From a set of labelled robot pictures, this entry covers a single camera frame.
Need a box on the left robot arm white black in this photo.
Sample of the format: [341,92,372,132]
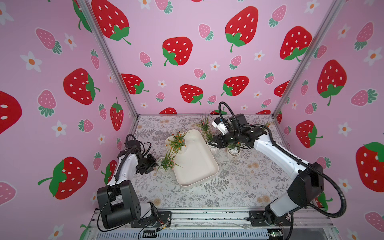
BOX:
[97,134,158,232]

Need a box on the white rectangular storage tray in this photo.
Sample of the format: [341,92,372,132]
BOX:
[174,130,219,188]

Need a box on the white pot green plant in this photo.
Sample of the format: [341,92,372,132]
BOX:
[205,131,221,156]

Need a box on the pink flower plant pot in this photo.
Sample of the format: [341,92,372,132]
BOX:
[157,150,180,172]

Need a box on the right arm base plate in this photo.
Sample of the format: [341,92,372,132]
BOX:
[247,211,291,227]

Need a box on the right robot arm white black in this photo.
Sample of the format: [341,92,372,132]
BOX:
[209,128,347,226]

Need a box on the orange pink flower potted plant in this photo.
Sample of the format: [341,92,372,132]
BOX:
[226,143,242,161]

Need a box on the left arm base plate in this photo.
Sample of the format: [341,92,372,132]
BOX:
[130,211,172,228]

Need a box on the aluminium front rail frame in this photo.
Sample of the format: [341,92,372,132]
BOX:
[81,207,342,240]

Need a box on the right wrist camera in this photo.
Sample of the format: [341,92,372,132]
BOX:
[212,113,250,136]

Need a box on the back left pink potted plant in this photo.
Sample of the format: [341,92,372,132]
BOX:
[195,114,211,134]

